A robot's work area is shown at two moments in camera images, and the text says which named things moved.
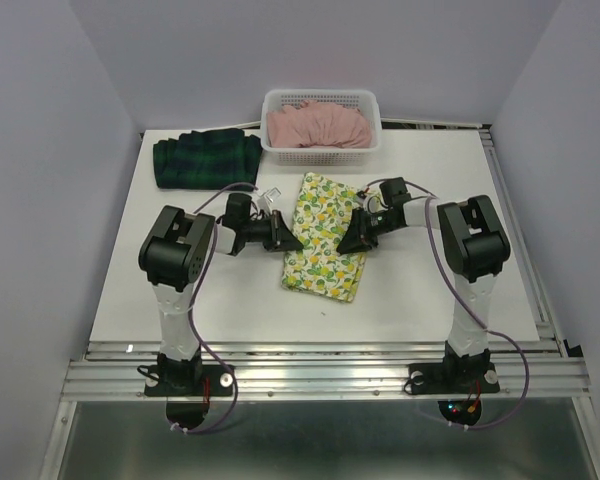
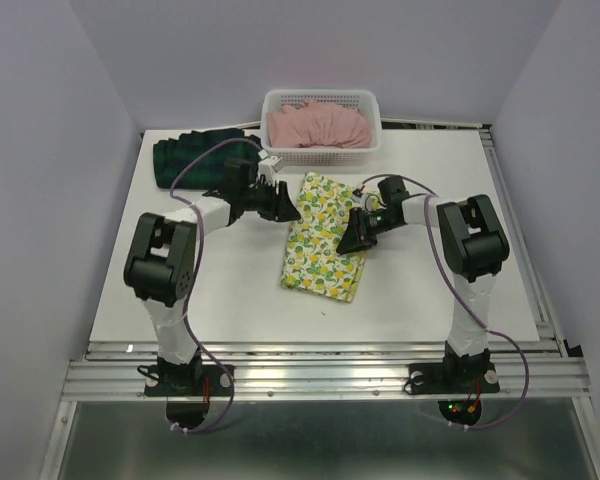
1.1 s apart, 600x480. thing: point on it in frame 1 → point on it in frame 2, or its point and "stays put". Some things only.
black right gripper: [357, 237] stays put
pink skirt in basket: [313, 124] stays put
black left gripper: [280, 237] → [280, 208]
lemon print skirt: [324, 211] stays put
